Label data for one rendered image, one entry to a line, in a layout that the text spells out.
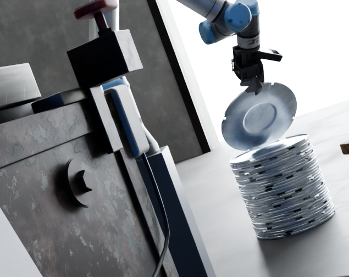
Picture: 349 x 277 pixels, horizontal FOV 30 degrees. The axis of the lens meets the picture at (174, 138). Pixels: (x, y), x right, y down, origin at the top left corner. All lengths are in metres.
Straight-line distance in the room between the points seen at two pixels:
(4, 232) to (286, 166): 1.53
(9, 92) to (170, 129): 4.87
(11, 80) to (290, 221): 1.39
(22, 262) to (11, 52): 5.73
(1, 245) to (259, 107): 1.58
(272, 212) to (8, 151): 1.45
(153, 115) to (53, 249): 4.98
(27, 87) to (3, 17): 5.49
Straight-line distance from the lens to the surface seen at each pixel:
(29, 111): 1.09
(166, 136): 5.87
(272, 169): 2.20
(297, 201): 2.22
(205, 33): 1.96
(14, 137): 0.92
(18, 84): 1.04
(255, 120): 2.31
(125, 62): 1.06
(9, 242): 0.82
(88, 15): 1.10
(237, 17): 1.83
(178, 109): 5.78
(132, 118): 1.20
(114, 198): 1.10
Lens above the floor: 0.58
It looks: 4 degrees down
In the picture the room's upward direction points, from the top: 20 degrees counter-clockwise
